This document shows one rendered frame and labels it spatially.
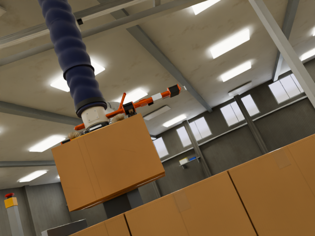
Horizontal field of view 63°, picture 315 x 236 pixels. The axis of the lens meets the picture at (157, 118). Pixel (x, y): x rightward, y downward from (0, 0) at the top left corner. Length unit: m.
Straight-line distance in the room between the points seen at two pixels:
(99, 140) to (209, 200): 0.89
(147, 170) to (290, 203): 0.82
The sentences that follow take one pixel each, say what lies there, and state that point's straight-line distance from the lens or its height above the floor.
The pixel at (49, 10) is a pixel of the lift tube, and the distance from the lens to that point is 2.31.
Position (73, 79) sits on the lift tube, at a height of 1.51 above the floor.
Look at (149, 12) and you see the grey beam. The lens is 4.31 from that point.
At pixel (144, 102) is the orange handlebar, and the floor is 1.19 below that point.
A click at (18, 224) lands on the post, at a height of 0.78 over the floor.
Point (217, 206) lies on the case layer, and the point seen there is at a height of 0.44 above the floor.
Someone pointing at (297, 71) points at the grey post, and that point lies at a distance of 4.24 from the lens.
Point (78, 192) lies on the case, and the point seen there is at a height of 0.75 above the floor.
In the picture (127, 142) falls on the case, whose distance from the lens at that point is 1.61.
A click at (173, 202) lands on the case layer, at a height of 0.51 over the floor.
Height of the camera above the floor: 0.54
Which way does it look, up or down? 16 degrees up
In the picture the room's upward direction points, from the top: 23 degrees counter-clockwise
